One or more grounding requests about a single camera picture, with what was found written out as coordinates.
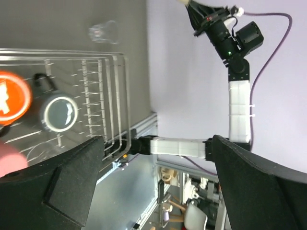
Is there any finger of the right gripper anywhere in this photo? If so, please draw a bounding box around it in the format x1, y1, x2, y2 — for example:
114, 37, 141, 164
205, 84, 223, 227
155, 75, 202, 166
186, 0, 228, 26

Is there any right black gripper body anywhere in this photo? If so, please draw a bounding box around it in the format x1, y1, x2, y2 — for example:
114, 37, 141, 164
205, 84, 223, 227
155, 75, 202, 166
193, 9, 236, 48

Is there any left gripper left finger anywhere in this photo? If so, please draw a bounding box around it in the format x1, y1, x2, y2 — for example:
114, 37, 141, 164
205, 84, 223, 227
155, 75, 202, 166
0, 136, 105, 230

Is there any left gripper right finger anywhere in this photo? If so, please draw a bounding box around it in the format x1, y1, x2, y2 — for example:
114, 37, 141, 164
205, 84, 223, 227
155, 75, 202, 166
212, 135, 307, 230

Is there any clear plastic cup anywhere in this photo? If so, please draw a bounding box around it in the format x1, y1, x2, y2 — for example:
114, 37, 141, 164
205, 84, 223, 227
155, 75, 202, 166
26, 142, 63, 166
88, 20, 119, 45

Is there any pink plastic cup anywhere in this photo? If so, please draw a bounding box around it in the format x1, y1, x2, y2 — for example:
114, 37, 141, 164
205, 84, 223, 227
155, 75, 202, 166
0, 141, 28, 177

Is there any dark grey ceramic mug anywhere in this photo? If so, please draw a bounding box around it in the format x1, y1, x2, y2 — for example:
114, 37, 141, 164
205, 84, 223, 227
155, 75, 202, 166
29, 73, 78, 133

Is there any orange mug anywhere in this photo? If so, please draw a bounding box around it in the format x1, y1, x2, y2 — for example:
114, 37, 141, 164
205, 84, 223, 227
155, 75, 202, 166
0, 70, 32, 126

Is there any steel cup with sleeve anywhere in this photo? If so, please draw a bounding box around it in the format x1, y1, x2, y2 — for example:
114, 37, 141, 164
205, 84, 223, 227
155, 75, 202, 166
177, 0, 190, 6

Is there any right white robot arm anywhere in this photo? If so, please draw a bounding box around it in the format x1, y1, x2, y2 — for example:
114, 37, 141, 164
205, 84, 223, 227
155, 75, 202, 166
130, 0, 264, 159

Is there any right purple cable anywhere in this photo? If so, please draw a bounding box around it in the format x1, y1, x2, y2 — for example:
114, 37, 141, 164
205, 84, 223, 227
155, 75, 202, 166
236, 11, 293, 144

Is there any wire dish rack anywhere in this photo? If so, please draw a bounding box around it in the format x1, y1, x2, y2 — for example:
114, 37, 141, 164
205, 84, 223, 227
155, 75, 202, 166
0, 49, 131, 157

